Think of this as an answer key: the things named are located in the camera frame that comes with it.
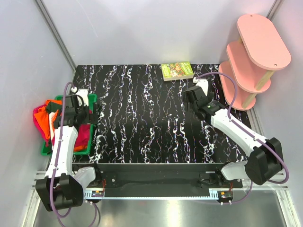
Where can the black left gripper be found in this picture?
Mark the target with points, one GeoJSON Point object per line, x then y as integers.
{"type": "Point", "coordinates": [91, 118]}

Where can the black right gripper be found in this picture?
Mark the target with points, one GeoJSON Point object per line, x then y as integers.
{"type": "Point", "coordinates": [210, 97]}

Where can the crimson red t shirt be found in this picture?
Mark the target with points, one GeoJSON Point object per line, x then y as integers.
{"type": "Point", "coordinates": [82, 140]}

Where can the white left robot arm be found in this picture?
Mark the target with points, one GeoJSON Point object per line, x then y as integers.
{"type": "Point", "coordinates": [61, 188]}

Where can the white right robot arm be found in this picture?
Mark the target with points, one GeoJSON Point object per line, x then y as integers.
{"type": "Point", "coordinates": [264, 155]}

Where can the green plastic bin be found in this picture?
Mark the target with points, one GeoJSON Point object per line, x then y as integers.
{"type": "Point", "coordinates": [92, 99]}

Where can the green paperback book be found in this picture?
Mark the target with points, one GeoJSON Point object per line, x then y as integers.
{"type": "Point", "coordinates": [177, 71]}

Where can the dark green t shirt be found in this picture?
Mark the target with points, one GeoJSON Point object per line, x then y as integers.
{"type": "Point", "coordinates": [52, 107]}

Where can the orange t shirt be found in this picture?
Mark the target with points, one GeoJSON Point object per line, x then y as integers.
{"type": "Point", "coordinates": [44, 117]}

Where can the pink t shirt in bin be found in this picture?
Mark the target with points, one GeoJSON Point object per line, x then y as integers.
{"type": "Point", "coordinates": [41, 121]}

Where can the pink three tier shelf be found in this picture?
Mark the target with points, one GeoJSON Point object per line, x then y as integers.
{"type": "Point", "coordinates": [252, 60]}

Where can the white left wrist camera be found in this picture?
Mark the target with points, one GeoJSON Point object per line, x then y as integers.
{"type": "Point", "coordinates": [82, 96]}

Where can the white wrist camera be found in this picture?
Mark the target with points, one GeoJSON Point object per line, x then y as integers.
{"type": "Point", "coordinates": [203, 83]}
{"type": "Point", "coordinates": [82, 96]}

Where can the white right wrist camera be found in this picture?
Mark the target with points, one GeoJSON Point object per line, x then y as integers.
{"type": "Point", "coordinates": [203, 83]}

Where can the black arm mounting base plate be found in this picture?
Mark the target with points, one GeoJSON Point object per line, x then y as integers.
{"type": "Point", "coordinates": [201, 175]}

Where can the aluminium frame rail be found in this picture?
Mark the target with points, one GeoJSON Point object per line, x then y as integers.
{"type": "Point", "coordinates": [52, 27]}

